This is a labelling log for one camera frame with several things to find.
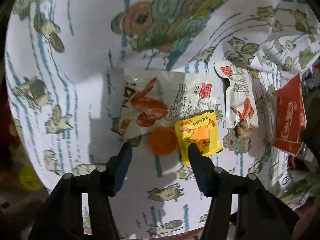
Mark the large chicken wing wrapper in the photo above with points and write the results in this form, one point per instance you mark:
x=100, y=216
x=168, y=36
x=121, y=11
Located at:
x=155, y=98

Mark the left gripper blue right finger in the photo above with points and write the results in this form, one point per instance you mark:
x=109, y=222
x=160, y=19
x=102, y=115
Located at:
x=203, y=170

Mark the cat print white cloth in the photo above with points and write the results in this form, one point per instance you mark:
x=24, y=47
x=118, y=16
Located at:
x=111, y=93

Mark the yellow plastic bag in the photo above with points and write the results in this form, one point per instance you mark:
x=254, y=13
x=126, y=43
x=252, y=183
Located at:
x=28, y=179

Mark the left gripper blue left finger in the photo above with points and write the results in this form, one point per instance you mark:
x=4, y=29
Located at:
x=117, y=168

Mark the yellow snack packet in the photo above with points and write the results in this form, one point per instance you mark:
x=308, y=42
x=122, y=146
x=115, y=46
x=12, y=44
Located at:
x=201, y=130

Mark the white red M paper bag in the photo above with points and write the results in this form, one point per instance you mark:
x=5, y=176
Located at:
x=289, y=117

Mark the small chicken wing wrapper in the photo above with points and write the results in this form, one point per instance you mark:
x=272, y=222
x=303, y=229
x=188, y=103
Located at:
x=239, y=98

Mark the orange bottle cap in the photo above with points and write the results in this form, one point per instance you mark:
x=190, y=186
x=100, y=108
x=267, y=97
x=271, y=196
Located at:
x=163, y=141

